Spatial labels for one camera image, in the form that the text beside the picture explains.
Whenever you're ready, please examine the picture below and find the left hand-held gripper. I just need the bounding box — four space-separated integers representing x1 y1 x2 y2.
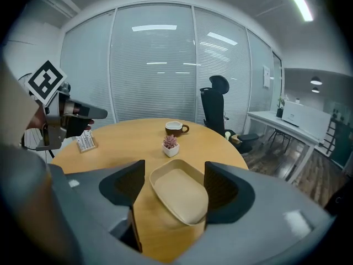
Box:
24 60 108 152

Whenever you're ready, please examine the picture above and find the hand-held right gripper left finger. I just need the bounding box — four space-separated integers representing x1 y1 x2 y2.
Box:
50 159 146 234

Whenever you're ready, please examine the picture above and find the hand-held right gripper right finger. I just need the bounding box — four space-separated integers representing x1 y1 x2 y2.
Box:
203 161 336 233

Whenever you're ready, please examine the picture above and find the beige tray container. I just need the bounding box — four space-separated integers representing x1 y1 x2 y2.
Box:
149 158 210 226

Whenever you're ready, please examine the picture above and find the person's left forearm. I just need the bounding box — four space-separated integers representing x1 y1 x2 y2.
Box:
0 54 47 150

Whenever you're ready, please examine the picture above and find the person's left hand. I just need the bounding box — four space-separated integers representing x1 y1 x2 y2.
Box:
63 102 95 134

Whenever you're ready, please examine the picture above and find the wooden holder with white cards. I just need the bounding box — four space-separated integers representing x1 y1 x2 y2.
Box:
76 129 99 154

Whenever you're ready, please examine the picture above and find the round wooden table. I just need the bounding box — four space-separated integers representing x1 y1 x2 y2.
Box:
51 118 250 264

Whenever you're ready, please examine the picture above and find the yellow cushion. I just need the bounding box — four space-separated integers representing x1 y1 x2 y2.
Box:
224 131 243 144

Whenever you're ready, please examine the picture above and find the pink succulent in white pot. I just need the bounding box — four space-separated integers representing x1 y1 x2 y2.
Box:
161 134 180 158

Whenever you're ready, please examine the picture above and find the brown cup white inside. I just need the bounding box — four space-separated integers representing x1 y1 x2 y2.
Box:
164 121 190 137

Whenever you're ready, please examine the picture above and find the white desk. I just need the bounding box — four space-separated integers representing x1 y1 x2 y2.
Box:
246 110 323 184

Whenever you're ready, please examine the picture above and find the black office chair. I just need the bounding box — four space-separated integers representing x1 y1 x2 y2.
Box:
199 75 260 155

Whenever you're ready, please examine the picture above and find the green plant in black pot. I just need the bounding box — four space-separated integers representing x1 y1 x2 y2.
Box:
276 96 286 119

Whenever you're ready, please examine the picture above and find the white box on desk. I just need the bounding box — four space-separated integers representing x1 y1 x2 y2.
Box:
281 100 332 141

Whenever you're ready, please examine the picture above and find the black ladder shelf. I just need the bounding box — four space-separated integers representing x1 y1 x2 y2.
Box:
322 118 339 157

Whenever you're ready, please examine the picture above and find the black metal frame chair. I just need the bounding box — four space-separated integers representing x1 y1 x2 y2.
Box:
268 128 293 151

